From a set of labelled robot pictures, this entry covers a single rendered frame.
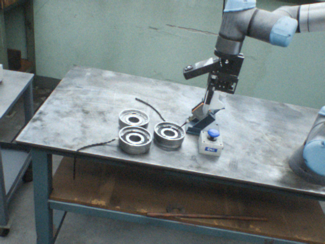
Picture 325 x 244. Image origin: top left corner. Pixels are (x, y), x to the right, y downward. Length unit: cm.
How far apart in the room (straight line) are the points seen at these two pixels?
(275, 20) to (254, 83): 194
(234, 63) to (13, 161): 132
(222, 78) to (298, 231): 66
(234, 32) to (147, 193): 66
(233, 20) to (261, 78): 191
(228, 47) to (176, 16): 166
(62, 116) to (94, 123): 11
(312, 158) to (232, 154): 28
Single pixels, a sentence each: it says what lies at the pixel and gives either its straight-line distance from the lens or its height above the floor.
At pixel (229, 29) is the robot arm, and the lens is 93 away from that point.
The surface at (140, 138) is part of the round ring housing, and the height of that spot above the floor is 82.
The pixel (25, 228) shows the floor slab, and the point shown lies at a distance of 186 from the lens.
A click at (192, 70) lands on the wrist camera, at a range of 98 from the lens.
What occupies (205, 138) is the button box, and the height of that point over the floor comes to 84.
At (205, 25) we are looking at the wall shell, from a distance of 260.
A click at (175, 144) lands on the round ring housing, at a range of 105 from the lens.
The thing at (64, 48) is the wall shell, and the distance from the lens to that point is 282.
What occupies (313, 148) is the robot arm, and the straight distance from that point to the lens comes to 95.
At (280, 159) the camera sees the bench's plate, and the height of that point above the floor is 80.
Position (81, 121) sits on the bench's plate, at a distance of 114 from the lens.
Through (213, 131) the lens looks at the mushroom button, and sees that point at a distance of 107.
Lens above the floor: 143
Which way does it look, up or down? 32 degrees down
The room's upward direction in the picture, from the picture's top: 11 degrees clockwise
